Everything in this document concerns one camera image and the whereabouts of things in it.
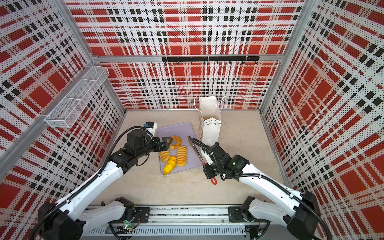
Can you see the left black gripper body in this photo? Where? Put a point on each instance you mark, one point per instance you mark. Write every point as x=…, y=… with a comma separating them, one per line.
x=156, y=145

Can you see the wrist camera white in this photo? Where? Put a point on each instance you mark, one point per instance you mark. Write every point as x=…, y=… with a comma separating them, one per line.
x=206, y=157
x=151, y=127

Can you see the metal tongs red handle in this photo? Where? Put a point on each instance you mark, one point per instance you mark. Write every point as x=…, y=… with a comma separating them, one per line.
x=213, y=180

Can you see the long ridged bread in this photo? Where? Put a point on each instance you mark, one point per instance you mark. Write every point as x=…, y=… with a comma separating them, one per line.
x=164, y=156
x=182, y=155

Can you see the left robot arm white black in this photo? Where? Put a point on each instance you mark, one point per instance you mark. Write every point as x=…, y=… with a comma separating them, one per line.
x=63, y=220

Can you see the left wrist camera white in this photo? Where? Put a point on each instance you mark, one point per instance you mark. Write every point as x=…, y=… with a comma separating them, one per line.
x=151, y=127

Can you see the white cartoon paper bag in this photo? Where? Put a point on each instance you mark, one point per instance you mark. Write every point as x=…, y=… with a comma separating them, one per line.
x=210, y=109

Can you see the lavender plastic tray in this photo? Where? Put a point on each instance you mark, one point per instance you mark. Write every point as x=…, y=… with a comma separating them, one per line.
x=182, y=130

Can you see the yellow twisted bread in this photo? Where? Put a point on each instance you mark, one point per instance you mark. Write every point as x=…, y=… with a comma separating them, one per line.
x=170, y=165

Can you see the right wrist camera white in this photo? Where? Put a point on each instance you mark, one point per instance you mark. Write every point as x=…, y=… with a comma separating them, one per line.
x=206, y=157

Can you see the white wire mesh basket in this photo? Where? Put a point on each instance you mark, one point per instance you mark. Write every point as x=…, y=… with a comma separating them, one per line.
x=69, y=109

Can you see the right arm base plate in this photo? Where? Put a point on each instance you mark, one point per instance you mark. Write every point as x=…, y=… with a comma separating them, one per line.
x=235, y=216

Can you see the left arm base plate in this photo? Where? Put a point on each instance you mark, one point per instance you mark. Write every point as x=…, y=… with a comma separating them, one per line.
x=134, y=215

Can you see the black hook rail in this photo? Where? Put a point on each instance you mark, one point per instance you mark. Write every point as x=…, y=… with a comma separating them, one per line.
x=211, y=59

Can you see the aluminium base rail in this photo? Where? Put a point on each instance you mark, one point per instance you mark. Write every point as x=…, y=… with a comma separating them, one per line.
x=197, y=221

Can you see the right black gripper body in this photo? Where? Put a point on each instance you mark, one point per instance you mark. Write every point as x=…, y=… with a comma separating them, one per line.
x=216, y=169

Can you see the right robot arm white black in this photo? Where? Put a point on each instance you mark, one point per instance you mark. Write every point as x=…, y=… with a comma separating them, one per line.
x=298, y=212

